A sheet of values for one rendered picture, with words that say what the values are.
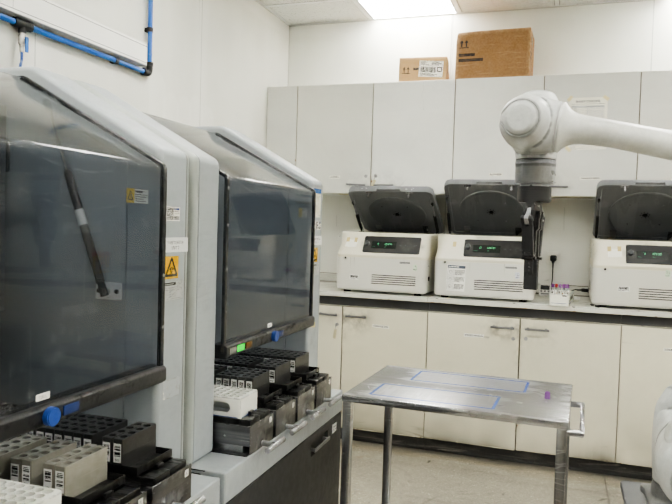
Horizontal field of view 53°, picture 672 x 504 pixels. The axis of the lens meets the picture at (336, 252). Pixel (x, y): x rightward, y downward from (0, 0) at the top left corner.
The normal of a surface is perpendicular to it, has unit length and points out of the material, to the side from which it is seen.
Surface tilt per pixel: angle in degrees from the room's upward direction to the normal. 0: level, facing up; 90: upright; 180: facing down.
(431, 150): 90
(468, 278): 90
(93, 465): 90
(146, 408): 90
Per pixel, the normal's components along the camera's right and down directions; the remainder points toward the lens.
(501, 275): -0.31, 0.03
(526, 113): -0.55, 0.00
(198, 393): 0.95, 0.04
